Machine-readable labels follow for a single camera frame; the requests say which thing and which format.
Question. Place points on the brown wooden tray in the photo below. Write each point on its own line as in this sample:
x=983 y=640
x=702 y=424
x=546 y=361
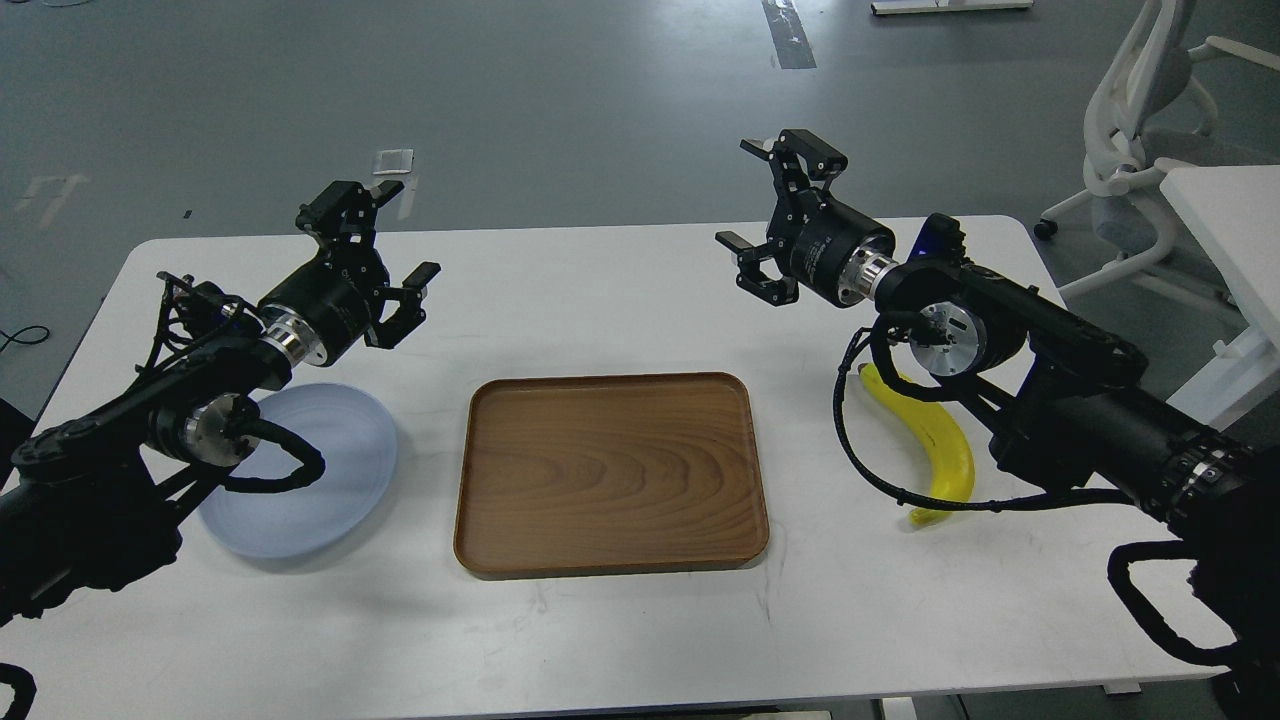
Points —
x=610 y=474

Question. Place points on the yellow banana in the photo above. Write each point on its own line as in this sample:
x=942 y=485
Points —
x=952 y=473

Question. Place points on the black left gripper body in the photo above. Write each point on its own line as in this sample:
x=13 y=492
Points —
x=337 y=295

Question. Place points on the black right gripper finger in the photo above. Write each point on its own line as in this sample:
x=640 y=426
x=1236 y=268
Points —
x=757 y=270
x=803 y=166

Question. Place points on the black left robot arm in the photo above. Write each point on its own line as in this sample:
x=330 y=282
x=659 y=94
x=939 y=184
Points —
x=100 y=498

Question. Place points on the light blue plate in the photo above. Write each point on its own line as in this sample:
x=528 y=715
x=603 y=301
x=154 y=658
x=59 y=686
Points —
x=357 y=438

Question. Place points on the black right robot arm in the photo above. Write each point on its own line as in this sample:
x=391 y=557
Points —
x=1062 y=401

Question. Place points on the white side table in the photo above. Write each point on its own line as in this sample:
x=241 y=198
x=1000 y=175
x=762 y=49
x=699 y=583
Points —
x=1233 y=214

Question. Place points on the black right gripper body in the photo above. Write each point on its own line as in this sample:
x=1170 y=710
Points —
x=823 y=254

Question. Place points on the white office chair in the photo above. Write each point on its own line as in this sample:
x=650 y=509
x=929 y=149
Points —
x=1149 y=116

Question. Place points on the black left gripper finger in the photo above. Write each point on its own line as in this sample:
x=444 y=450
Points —
x=342 y=219
x=397 y=311

